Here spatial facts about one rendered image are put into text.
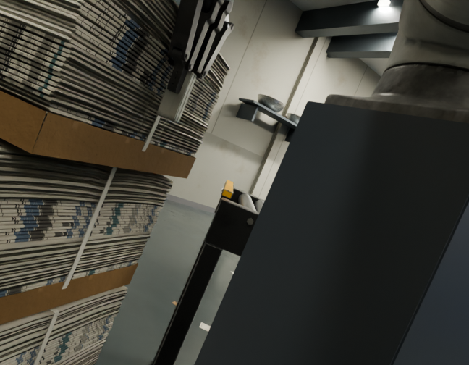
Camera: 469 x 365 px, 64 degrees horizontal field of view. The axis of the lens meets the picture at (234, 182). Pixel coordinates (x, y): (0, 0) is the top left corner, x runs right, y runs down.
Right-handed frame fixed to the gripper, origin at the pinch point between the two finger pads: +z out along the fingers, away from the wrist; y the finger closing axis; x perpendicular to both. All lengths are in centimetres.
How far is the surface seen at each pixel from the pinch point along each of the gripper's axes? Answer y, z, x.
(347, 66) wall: -607, -218, -74
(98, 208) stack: -0.3, 19.1, -5.4
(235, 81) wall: -454, -102, -190
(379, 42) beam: -491, -221, -28
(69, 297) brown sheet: -2.4, 33.9, -6.1
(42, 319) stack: 1.4, 36.6, -6.4
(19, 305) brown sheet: 7.2, 32.6, -6.0
